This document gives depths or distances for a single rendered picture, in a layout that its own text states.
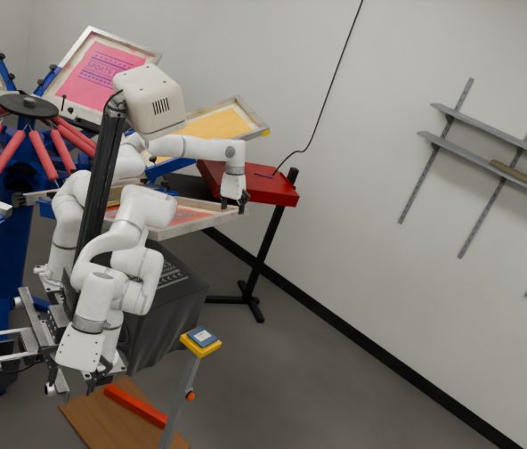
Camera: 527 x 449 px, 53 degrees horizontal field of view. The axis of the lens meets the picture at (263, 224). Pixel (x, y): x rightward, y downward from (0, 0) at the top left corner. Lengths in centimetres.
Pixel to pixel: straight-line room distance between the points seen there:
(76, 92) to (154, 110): 247
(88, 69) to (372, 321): 284
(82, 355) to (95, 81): 292
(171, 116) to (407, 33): 262
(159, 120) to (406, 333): 307
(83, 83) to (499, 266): 311
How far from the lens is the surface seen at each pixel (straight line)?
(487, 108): 377
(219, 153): 201
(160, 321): 254
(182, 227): 218
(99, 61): 422
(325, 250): 435
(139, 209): 151
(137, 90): 157
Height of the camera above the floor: 242
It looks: 25 degrees down
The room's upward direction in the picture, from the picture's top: 20 degrees clockwise
